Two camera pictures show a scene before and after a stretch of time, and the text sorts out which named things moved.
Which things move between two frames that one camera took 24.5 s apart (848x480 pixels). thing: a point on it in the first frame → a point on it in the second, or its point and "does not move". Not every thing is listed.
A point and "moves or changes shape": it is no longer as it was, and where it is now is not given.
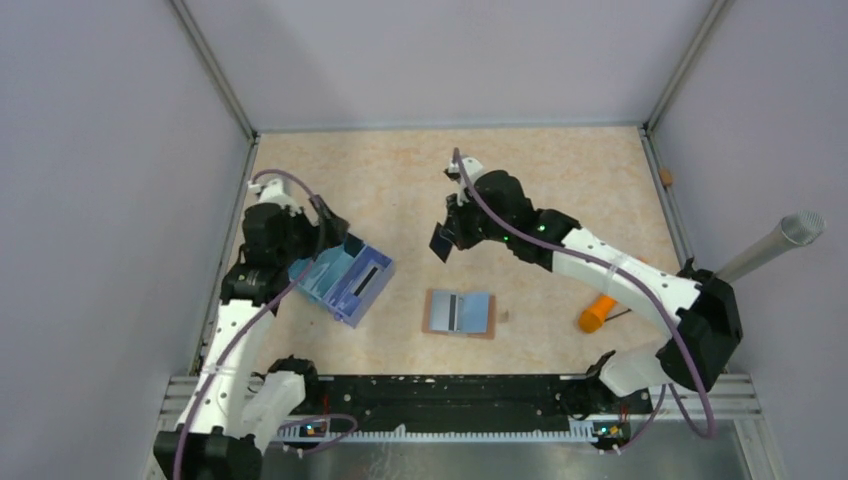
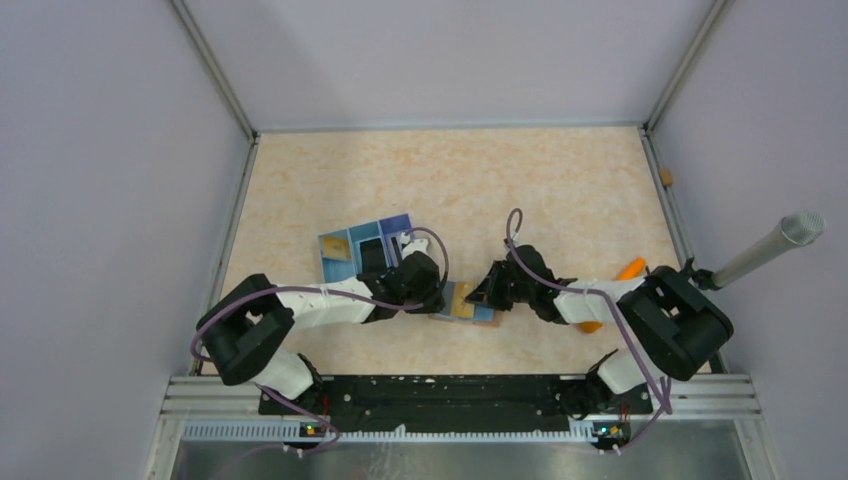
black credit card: (440, 245) moves or changes shape
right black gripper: (453, 228) → (488, 291)
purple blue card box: (359, 285) moves or changes shape
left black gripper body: (301, 237) → (414, 297)
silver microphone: (798, 228) does not move
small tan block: (666, 176) does not move
